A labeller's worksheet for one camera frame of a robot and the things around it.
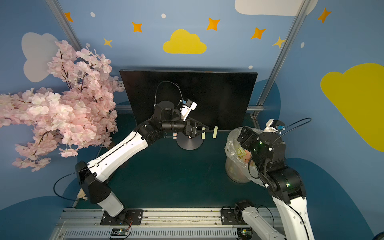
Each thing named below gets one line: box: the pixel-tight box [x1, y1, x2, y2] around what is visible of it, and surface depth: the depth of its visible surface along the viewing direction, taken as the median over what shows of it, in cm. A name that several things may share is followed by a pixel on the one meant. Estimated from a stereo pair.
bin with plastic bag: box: [224, 126, 265, 186], surface depth 72 cm
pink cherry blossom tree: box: [0, 39, 125, 172], surface depth 57 cm
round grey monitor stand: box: [176, 132, 204, 151], surface depth 106 cm
